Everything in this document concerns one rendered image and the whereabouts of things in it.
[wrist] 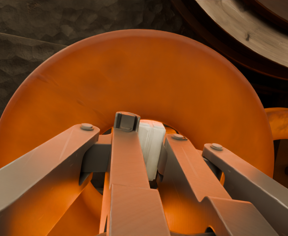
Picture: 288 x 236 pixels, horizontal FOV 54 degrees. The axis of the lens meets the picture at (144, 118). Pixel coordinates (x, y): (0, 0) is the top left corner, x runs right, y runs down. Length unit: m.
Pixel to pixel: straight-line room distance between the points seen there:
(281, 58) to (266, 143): 0.18
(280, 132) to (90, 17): 0.31
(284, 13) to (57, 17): 0.32
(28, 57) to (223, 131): 0.32
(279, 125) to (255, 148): 0.18
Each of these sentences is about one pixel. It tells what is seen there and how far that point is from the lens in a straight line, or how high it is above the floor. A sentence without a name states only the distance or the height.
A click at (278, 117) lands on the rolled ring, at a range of 0.34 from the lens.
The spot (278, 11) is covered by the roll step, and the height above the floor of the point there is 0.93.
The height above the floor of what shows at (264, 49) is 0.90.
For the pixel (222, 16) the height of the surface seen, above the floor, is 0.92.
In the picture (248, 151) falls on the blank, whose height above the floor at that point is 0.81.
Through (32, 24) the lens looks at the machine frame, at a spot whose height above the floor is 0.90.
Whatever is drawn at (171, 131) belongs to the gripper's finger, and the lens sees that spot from 0.17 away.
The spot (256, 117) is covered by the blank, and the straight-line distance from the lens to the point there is 0.16.
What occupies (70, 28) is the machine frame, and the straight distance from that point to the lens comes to 0.47.
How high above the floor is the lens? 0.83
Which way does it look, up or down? 5 degrees down
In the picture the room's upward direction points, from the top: 11 degrees clockwise
